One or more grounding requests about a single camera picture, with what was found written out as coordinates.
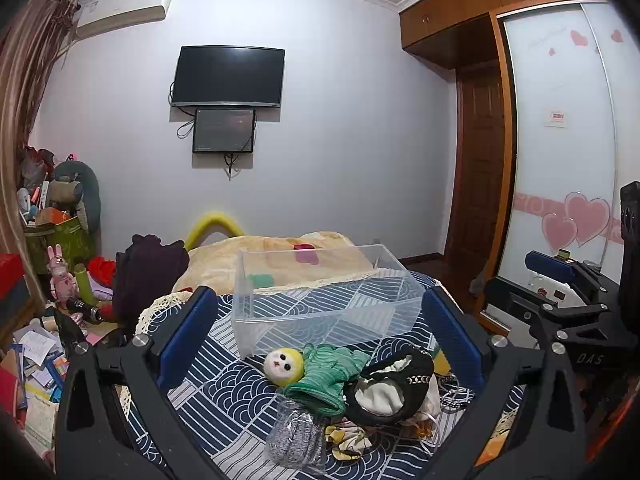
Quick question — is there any yellow foam tube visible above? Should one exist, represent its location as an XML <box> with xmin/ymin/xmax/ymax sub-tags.
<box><xmin>184</xmin><ymin>212</ymin><xmax>246</xmax><ymax>251</ymax></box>

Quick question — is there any dark purple clothing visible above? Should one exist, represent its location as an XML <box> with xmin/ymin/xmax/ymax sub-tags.
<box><xmin>112</xmin><ymin>233</ymin><xmax>191</xmax><ymax>332</ymax></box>

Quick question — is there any yellow-hooded doll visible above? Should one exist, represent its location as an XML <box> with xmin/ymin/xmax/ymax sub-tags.
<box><xmin>263</xmin><ymin>344</ymin><xmax>372</xmax><ymax>417</ymax></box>

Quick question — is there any wall-mounted black television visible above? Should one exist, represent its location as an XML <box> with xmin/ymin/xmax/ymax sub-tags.
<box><xmin>169</xmin><ymin>45</ymin><xmax>286</xmax><ymax>109</ymax></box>

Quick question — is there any green storage bin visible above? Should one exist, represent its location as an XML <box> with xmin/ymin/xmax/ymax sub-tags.
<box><xmin>24</xmin><ymin>217</ymin><xmax>96</xmax><ymax>277</ymax></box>

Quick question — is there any brown curtain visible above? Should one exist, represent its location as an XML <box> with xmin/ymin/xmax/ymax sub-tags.
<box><xmin>0</xmin><ymin>0</ymin><xmax>82</xmax><ymax>311</ymax></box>

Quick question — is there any grey knit item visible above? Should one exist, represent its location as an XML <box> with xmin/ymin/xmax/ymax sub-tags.
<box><xmin>265</xmin><ymin>395</ymin><xmax>329</xmax><ymax>469</ymax></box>

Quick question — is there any clear plastic storage box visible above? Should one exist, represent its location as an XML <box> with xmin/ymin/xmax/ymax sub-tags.
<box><xmin>231</xmin><ymin>244</ymin><xmax>427</xmax><ymax>359</ymax></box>

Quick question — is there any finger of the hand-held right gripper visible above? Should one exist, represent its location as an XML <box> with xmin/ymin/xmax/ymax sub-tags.
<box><xmin>480</xmin><ymin>277</ymin><xmax>617</xmax><ymax>352</ymax></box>
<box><xmin>524</xmin><ymin>250</ymin><xmax>622</xmax><ymax>312</ymax></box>

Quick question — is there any small black wall monitor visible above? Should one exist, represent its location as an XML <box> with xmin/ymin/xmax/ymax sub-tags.
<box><xmin>192</xmin><ymin>108</ymin><xmax>257</xmax><ymax>155</ymax></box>

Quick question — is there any heart-print sliding wardrobe door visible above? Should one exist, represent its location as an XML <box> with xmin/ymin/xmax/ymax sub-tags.
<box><xmin>492</xmin><ymin>0</ymin><xmax>640</xmax><ymax>332</ymax></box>

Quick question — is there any grey plush toy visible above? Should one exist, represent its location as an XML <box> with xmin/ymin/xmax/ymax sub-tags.
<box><xmin>47</xmin><ymin>159</ymin><xmax>101</xmax><ymax>234</ymax></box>

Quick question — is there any beige fleece blanket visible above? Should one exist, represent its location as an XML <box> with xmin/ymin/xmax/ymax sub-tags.
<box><xmin>172</xmin><ymin>231</ymin><xmax>382</xmax><ymax>297</ymax></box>

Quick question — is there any brown wooden door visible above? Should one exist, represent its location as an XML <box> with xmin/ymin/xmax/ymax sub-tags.
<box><xmin>452</xmin><ymin>62</ymin><xmax>516</xmax><ymax>287</ymax></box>

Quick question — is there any pink rabbit toy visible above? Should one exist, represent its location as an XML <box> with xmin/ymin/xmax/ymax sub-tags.
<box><xmin>47</xmin><ymin>243</ymin><xmax>81</xmax><ymax>311</ymax></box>

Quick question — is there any green cylinder bottle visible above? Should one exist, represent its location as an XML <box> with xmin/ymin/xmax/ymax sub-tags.
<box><xmin>74</xmin><ymin>263</ymin><xmax>96</xmax><ymax>306</ymax></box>

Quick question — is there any navy wave-patterned bedsheet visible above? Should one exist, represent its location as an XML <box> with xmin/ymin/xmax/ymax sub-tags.
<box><xmin>120</xmin><ymin>270</ymin><xmax>532</xmax><ymax>480</ymax></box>

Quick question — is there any white lace cloth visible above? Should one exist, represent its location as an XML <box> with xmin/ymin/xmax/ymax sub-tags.
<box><xmin>135</xmin><ymin>290</ymin><xmax>197</xmax><ymax>337</ymax></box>

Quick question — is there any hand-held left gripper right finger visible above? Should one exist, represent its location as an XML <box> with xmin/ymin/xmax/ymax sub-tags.
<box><xmin>421</xmin><ymin>285</ymin><xmax>587</xmax><ymax>480</ymax></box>

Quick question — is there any red cloth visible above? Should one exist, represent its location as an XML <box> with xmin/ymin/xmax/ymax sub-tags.
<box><xmin>87</xmin><ymin>255</ymin><xmax>119</xmax><ymax>289</ymax></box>

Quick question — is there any black flashlight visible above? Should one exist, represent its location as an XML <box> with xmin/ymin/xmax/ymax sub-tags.
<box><xmin>67</xmin><ymin>297</ymin><xmax>104</xmax><ymax>324</ymax></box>

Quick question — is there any white air conditioner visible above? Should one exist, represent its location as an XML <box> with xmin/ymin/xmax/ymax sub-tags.
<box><xmin>72</xmin><ymin>0</ymin><xmax>174</xmax><ymax>41</ymax></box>

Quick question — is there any black and white cap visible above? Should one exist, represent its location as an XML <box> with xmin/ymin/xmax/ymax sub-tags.
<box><xmin>345</xmin><ymin>347</ymin><xmax>437</xmax><ymax>427</ymax></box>

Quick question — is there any wooden overhead cabinet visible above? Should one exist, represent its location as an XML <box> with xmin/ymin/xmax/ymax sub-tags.
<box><xmin>398</xmin><ymin>0</ymin><xmax>609</xmax><ymax>69</ymax></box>

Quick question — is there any pile of papers and books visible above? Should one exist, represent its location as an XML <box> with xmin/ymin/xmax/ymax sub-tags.
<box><xmin>0</xmin><ymin>310</ymin><xmax>101</xmax><ymax>463</ymax></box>

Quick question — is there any yellow patterned cloth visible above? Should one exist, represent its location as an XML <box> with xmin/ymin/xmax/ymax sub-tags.
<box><xmin>325</xmin><ymin>420</ymin><xmax>374</xmax><ymax>462</ymax></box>

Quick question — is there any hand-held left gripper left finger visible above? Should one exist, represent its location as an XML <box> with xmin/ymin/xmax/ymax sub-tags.
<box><xmin>54</xmin><ymin>286</ymin><xmax>221</xmax><ymax>480</ymax></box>

